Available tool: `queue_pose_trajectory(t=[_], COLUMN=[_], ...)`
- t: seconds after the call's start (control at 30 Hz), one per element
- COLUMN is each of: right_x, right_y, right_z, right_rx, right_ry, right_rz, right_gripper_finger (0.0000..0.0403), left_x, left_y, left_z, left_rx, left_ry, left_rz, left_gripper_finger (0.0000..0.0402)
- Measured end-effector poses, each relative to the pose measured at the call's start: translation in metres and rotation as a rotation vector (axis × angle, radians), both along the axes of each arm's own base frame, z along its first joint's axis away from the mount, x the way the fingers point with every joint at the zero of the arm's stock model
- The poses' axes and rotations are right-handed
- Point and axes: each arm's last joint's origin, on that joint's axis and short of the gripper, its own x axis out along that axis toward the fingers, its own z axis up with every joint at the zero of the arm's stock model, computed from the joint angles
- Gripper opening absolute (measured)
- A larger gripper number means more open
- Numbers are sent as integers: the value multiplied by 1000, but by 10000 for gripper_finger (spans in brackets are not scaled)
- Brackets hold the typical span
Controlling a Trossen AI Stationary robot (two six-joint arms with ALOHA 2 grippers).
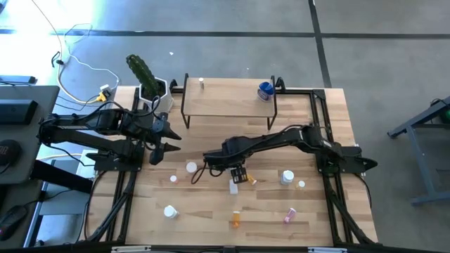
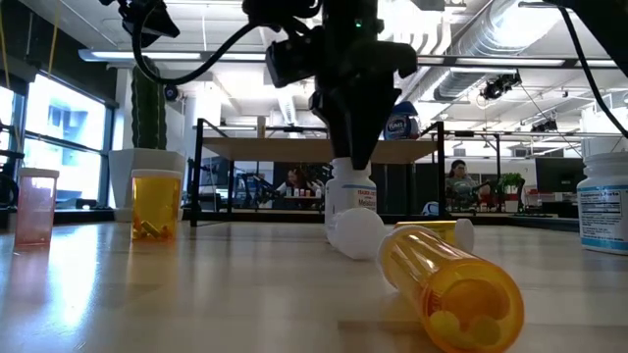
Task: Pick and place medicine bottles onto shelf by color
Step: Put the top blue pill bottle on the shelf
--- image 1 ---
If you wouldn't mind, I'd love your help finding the cream floor cable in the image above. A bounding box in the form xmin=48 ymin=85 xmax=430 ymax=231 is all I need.
xmin=30 ymin=0 xmax=101 ymax=105

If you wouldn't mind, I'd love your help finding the white floor cable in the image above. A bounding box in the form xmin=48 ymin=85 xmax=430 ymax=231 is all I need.
xmin=63 ymin=22 xmax=121 ymax=92

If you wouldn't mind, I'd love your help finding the medium white blue-label bottle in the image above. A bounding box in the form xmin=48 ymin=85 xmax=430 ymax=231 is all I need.
xmin=163 ymin=205 xmax=180 ymax=220

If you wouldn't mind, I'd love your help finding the blue Tums bottle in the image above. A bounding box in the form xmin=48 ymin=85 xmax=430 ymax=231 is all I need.
xmin=257 ymin=82 xmax=276 ymax=103

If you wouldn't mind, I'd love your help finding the black rectangular box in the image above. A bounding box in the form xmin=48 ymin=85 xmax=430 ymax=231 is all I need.
xmin=0 ymin=99 xmax=39 ymax=126

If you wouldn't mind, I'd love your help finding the wooden shelf black frame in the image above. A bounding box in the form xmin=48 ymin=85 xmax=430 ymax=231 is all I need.
xmin=180 ymin=72 xmax=286 ymax=131

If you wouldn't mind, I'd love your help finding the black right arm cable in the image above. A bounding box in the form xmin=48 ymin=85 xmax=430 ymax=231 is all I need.
xmin=191 ymin=160 xmax=226 ymax=186

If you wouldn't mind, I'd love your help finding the black desk crossbar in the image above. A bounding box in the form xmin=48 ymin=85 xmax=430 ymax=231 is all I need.
xmin=30 ymin=160 xmax=94 ymax=194

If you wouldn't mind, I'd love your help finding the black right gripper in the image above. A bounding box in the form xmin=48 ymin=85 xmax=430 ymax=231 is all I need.
xmin=205 ymin=147 xmax=248 ymax=185

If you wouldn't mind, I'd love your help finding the blue-grey table frame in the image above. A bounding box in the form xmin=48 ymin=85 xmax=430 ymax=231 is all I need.
xmin=386 ymin=96 xmax=450 ymax=207

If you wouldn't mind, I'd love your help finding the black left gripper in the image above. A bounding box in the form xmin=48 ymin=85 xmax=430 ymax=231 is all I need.
xmin=148 ymin=115 xmax=183 ymax=166

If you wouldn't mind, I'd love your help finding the round black speaker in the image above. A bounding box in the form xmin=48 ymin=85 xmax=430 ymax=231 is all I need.
xmin=0 ymin=139 xmax=22 ymax=167

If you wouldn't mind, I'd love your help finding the white bracket strip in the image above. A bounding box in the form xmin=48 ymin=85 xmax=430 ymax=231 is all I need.
xmin=111 ymin=245 xmax=152 ymax=253
xmin=308 ymin=247 xmax=349 ymax=253

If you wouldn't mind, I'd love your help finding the flat black device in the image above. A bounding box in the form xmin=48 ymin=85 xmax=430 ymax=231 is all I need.
xmin=0 ymin=74 xmax=38 ymax=85

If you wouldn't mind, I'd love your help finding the white hexagonal planter pot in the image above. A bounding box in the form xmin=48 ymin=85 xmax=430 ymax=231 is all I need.
xmin=139 ymin=77 xmax=175 ymax=114

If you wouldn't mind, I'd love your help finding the dark grey desk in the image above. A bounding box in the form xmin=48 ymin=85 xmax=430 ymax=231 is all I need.
xmin=0 ymin=85 xmax=60 ymax=186

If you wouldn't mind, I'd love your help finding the large white blue-label bottle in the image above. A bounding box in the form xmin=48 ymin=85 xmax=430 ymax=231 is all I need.
xmin=280 ymin=169 xmax=295 ymax=186

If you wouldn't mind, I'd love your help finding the black cable clip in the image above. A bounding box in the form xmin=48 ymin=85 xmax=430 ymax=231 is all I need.
xmin=51 ymin=51 xmax=66 ymax=68

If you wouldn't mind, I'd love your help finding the black computer mouse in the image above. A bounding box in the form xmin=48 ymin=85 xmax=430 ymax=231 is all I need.
xmin=0 ymin=205 xmax=29 ymax=242

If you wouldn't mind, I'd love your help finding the tall green cactus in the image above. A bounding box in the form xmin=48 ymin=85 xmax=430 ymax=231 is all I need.
xmin=125 ymin=53 xmax=161 ymax=99

